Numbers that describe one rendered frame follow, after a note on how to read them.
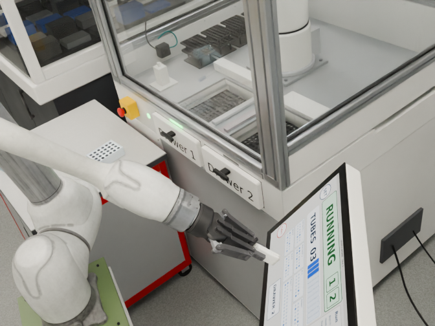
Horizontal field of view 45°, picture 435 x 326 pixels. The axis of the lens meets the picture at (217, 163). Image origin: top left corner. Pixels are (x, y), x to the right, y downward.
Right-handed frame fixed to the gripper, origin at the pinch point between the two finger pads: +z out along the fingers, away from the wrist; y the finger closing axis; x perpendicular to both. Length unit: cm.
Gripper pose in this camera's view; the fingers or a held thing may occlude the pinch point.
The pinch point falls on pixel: (265, 254)
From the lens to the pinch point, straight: 128.3
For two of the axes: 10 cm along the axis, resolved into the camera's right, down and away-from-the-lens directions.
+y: 1.3, -6.4, 7.6
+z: 8.4, 4.7, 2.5
